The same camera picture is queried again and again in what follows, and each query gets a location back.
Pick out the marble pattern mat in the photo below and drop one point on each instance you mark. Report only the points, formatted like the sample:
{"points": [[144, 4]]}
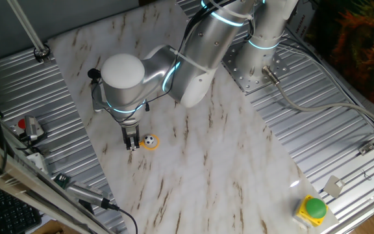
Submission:
{"points": [[206, 162]]}

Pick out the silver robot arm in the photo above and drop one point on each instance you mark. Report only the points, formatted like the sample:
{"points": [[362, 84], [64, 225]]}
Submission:
{"points": [[122, 84]]}

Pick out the orange green patterned cloth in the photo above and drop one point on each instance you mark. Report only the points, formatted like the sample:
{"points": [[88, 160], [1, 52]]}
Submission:
{"points": [[362, 48]]}

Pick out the ribbed silver camera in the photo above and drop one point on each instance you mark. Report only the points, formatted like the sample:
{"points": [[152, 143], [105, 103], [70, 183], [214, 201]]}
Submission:
{"points": [[86, 193]]}

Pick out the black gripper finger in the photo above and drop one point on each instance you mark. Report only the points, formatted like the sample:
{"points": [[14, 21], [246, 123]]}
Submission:
{"points": [[129, 144], [136, 142]]}

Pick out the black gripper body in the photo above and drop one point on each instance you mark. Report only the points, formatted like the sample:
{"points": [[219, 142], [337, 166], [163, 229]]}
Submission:
{"points": [[130, 131]]}

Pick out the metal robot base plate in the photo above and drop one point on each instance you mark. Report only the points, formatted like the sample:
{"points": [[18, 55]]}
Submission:
{"points": [[239, 78]]}

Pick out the small soccer ball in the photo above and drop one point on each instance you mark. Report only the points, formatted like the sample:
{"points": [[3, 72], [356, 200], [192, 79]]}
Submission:
{"points": [[149, 140]]}

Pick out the small grey square plate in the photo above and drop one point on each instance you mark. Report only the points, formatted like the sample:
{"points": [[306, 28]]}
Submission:
{"points": [[333, 187]]}

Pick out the yellow box green button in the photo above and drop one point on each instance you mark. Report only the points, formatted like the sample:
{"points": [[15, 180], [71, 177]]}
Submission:
{"points": [[315, 208]]}

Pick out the red emergency stop box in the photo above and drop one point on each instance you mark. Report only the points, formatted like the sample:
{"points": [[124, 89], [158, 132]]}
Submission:
{"points": [[21, 123]]}

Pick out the aluminium pole with foot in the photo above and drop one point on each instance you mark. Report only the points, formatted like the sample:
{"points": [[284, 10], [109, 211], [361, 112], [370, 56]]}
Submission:
{"points": [[28, 29]]}

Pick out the light grey box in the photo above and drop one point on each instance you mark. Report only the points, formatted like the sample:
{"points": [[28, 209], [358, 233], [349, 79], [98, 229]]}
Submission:
{"points": [[37, 161]]}

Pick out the white printed carton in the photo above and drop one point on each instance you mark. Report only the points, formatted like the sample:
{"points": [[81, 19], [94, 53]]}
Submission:
{"points": [[304, 22]]}

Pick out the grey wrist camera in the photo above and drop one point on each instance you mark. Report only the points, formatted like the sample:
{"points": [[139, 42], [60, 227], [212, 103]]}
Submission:
{"points": [[96, 97]]}

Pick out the black keyboard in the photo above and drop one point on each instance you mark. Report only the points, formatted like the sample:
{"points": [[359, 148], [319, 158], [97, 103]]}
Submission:
{"points": [[8, 214]]}

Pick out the aluminium frame beam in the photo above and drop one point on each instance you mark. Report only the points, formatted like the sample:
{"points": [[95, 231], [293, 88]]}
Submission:
{"points": [[18, 175]]}

